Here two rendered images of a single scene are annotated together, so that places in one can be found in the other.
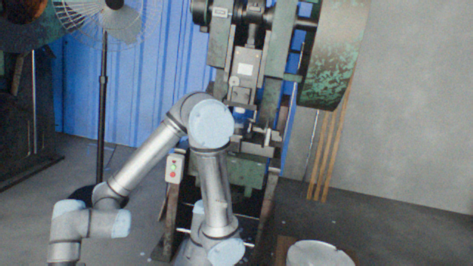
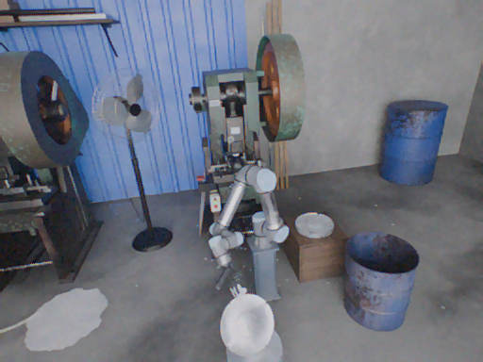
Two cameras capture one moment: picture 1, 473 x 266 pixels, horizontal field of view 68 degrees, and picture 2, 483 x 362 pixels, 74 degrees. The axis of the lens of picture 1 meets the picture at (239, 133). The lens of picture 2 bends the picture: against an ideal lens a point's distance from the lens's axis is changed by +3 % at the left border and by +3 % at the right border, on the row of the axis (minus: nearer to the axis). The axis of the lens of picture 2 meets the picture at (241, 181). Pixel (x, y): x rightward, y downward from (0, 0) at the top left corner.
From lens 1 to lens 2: 98 cm
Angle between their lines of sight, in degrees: 15
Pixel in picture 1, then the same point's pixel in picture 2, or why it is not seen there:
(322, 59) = (286, 118)
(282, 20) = (252, 96)
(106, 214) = (232, 237)
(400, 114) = (318, 116)
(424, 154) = (338, 136)
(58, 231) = (219, 251)
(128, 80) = (124, 149)
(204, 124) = (265, 182)
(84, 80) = (88, 159)
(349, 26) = (296, 98)
